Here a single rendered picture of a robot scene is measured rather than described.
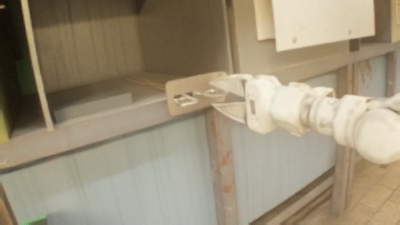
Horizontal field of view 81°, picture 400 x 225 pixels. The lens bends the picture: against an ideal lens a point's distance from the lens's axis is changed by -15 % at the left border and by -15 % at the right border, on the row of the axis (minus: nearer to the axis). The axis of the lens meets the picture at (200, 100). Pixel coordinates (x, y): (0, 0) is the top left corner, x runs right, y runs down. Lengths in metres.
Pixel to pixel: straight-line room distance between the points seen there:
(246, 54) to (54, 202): 0.62
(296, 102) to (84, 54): 0.93
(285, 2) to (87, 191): 0.67
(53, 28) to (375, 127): 1.10
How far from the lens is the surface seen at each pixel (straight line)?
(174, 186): 0.79
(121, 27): 1.23
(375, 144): 0.36
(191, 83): 0.63
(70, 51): 1.18
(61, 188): 0.69
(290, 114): 0.42
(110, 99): 0.63
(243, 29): 0.76
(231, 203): 0.87
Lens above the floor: 1.00
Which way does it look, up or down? 14 degrees down
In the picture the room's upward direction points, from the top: 7 degrees counter-clockwise
